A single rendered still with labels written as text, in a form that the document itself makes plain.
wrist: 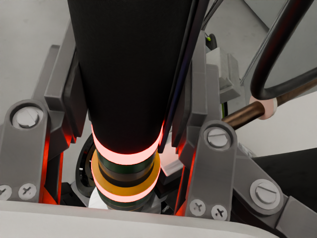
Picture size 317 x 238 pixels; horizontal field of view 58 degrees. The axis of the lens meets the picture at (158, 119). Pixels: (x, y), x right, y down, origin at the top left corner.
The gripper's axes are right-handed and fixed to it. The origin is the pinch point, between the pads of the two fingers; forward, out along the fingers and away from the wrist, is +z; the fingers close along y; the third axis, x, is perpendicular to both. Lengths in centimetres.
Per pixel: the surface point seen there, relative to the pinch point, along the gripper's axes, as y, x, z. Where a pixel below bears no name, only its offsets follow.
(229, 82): 19, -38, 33
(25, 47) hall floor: -89, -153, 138
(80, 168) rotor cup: -8.1, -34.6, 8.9
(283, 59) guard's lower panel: 70, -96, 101
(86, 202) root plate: -7.6, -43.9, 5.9
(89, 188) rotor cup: -5.6, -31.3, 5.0
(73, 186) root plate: -10.2, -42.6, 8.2
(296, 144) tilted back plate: 28.6, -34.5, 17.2
